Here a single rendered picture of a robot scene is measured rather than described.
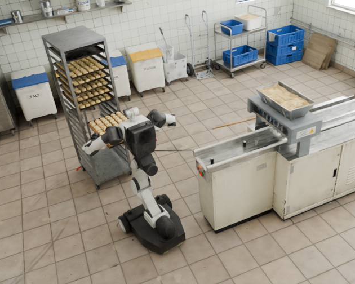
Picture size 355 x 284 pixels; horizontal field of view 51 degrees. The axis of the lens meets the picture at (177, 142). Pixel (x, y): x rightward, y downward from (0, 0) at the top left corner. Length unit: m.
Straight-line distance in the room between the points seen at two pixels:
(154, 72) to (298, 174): 3.62
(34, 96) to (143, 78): 1.81
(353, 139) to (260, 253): 1.43
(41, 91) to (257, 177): 3.90
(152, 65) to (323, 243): 4.04
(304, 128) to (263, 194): 0.87
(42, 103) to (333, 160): 4.48
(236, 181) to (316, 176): 0.82
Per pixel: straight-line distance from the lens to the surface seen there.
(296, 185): 3.80
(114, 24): 6.81
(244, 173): 3.55
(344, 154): 4.00
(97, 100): 4.19
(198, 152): 3.55
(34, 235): 4.44
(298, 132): 3.38
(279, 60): 7.61
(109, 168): 4.76
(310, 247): 3.93
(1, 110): 6.14
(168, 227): 3.59
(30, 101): 6.37
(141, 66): 6.44
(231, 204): 3.72
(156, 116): 3.30
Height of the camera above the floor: 2.94
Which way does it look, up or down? 34 degrees down
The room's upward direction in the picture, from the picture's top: 6 degrees counter-clockwise
